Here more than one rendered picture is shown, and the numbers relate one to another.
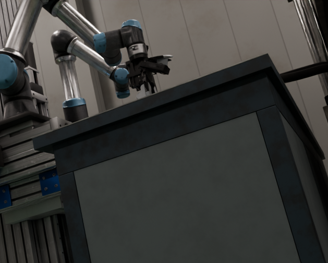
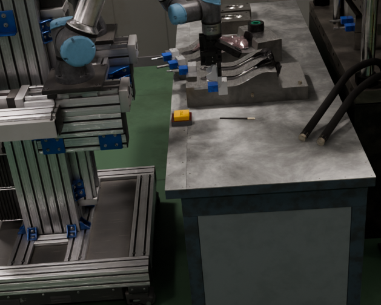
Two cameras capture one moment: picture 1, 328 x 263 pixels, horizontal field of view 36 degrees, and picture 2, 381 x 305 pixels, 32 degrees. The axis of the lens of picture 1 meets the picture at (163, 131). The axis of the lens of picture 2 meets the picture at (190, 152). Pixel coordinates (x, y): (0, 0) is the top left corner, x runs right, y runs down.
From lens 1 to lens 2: 1.84 m
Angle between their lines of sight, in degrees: 47
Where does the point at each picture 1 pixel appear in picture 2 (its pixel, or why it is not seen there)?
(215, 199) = (304, 251)
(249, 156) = (337, 231)
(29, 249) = (65, 169)
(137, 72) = (212, 53)
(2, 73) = (82, 58)
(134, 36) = (215, 16)
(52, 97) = not seen: outside the picture
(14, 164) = (75, 124)
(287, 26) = not seen: outside the picture
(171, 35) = not seen: outside the picture
